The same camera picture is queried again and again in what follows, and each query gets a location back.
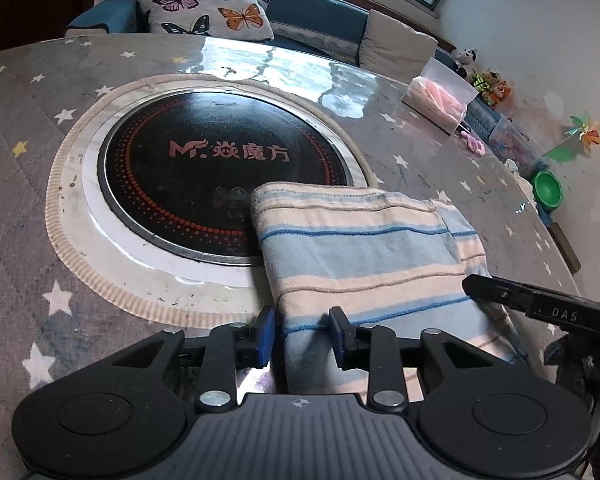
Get striped blue pink shirt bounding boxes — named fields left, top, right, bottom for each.
left=251, top=182, right=528, bottom=394

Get green plastic bowl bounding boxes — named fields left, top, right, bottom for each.
left=532, top=170, right=564, bottom=211

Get colourful pinwheel toy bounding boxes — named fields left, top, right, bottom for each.
left=545, top=112, right=600, bottom=164

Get round black induction cooktop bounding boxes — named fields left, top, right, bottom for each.
left=45, top=74, right=377, bottom=328

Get orange plush toys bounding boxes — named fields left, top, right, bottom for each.
left=471, top=70, right=512, bottom=108

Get grey star table cover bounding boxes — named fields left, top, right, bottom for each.
left=0, top=34, right=577, bottom=479

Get panda plush toy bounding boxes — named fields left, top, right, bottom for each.
left=453, top=49, right=477, bottom=80

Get beige cushion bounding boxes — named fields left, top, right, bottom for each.
left=358, top=10, right=438, bottom=84

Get blue sofa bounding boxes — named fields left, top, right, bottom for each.
left=65, top=0, right=503, bottom=140

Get butterfly print cushion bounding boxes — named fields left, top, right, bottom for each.
left=137, top=0, right=274, bottom=42

